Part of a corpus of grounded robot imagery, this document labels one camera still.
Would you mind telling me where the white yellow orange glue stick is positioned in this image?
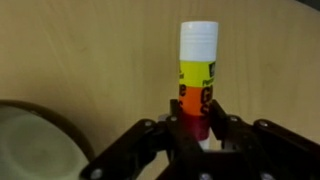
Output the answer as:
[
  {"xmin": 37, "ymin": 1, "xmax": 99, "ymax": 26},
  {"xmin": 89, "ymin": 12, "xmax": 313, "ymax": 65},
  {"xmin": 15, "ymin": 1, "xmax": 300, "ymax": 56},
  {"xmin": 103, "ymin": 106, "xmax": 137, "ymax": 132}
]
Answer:
[{"xmin": 179, "ymin": 21, "xmax": 219, "ymax": 149}]

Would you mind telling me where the green bowl with dark rim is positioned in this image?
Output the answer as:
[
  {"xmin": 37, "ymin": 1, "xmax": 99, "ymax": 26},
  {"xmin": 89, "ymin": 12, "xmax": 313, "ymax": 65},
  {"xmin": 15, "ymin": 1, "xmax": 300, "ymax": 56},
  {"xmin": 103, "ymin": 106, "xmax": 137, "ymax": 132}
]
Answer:
[{"xmin": 0, "ymin": 100, "xmax": 95, "ymax": 180}]

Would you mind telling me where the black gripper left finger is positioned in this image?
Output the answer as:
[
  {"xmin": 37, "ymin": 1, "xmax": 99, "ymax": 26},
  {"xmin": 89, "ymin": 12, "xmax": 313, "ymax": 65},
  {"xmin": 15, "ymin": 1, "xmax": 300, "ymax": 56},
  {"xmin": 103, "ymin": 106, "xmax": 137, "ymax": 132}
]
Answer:
[{"xmin": 80, "ymin": 99, "xmax": 203, "ymax": 180}]

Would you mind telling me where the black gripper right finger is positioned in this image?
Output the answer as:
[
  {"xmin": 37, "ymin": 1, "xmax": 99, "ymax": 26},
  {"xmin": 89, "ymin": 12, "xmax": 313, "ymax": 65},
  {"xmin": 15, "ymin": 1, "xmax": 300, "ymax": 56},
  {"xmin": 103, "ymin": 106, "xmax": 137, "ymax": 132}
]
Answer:
[{"xmin": 209, "ymin": 100, "xmax": 320, "ymax": 180}]

